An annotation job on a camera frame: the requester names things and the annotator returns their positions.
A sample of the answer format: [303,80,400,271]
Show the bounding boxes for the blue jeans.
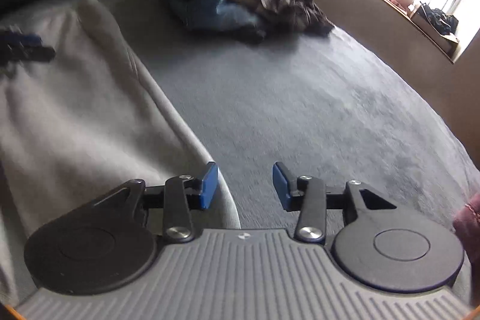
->
[164,0,267,44]

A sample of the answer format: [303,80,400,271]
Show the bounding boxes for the grey sweatpants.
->
[0,0,242,306]

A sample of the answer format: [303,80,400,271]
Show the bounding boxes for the person in maroon jacket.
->
[453,193,479,306]

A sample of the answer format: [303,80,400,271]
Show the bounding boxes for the cardboard box with clothes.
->
[409,3,459,59]

